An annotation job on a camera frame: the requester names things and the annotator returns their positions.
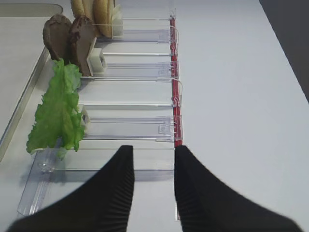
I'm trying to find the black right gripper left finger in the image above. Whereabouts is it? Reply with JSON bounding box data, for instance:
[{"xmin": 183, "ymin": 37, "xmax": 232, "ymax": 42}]
[{"xmin": 8, "ymin": 145, "xmax": 134, "ymax": 232}]

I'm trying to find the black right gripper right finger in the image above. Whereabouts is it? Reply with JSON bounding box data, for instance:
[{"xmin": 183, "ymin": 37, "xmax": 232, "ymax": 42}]
[{"xmin": 174, "ymin": 145, "xmax": 301, "ymax": 232}]

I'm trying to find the green lettuce leaf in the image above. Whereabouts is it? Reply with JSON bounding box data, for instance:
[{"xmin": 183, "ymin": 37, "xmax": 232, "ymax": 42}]
[{"xmin": 26, "ymin": 59, "xmax": 85, "ymax": 153}]

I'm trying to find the brown meat patty right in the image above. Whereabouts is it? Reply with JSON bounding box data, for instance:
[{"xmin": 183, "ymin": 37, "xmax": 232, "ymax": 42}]
[{"xmin": 69, "ymin": 15, "xmax": 96, "ymax": 76}]

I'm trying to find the brown meat patty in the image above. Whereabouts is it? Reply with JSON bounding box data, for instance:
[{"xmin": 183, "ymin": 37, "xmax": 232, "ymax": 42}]
[
  {"xmin": 69, "ymin": 15, "xmax": 96, "ymax": 76},
  {"xmin": 42, "ymin": 14, "xmax": 72, "ymax": 64}
]

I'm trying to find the brown meat patty left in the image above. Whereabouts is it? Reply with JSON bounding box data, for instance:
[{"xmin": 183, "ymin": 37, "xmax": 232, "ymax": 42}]
[{"xmin": 42, "ymin": 14, "xmax": 72, "ymax": 64}]

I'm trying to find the tan bread slice right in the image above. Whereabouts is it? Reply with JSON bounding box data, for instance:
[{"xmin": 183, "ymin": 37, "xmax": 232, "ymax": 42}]
[{"xmin": 93, "ymin": 0, "xmax": 114, "ymax": 38}]

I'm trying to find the tan bread slice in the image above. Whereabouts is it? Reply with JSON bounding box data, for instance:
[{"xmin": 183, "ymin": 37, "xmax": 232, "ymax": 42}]
[
  {"xmin": 93, "ymin": 0, "xmax": 114, "ymax": 38},
  {"xmin": 70, "ymin": 0, "xmax": 94, "ymax": 22}
]

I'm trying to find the tan bread slice left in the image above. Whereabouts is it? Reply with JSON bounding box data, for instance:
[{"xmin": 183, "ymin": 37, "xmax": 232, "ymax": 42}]
[{"xmin": 70, "ymin": 0, "xmax": 94, "ymax": 22}]

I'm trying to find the white pusher block lower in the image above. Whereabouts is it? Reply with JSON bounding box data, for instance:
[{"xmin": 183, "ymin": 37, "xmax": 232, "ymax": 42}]
[{"xmin": 78, "ymin": 104, "xmax": 91, "ymax": 133}]

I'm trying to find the white pusher block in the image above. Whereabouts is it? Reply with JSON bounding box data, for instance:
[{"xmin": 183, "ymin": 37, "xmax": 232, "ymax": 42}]
[
  {"xmin": 78, "ymin": 104, "xmax": 91, "ymax": 133},
  {"xmin": 112, "ymin": 4, "xmax": 123, "ymax": 37},
  {"xmin": 86, "ymin": 48, "xmax": 107, "ymax": 76}
]

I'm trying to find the clear acrylic food rack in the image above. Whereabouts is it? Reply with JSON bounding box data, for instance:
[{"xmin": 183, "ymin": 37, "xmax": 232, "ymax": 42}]
[{"xmin": 17, "ymin": 0, "xmax": 183, "ymax": 220}]

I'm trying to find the white pusher block middle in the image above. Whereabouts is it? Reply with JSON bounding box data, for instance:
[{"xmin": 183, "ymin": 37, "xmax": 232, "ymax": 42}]
[{"xmin": 86, "ymin": 48, "xmax": 107, "ymax": 76}]

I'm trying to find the white serving tray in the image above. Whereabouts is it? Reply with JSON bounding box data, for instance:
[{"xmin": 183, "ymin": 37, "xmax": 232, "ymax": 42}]
[{"xmin": 0, "ymin": 2, "xmax": 63, "ymax": 158}]

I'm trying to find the white pusher block top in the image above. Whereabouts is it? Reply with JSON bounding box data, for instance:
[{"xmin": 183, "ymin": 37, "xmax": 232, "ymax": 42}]
[{"xmin": 112, "ymin": 4, "xmax": 123, "ymax": 37}]

